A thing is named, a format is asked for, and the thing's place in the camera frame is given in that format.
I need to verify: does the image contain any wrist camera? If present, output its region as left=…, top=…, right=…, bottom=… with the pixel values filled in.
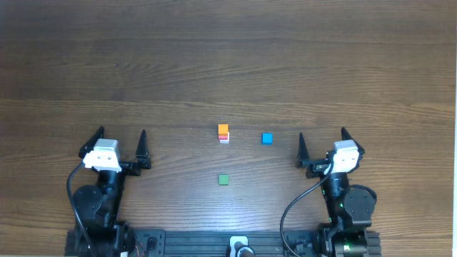
left=82, top=138, right=123, bottom=173
left=327, top=139, right=360, bottom=175

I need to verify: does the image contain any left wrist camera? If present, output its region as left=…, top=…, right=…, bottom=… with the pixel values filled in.
left=82, top=138, right=123, bottom=173

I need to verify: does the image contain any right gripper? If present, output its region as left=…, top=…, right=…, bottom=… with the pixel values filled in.
left=296, top=126, right=366, bottom=179

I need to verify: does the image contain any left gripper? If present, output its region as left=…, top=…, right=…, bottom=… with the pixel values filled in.
left=78, top=126, right=152, bottom=176

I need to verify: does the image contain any mounting rail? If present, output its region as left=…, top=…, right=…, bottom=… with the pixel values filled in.
left=66, top=228, right=383, bottom=257

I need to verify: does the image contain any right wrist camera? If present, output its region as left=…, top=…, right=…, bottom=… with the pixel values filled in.
left=327, top=139, right=360, bottom=175

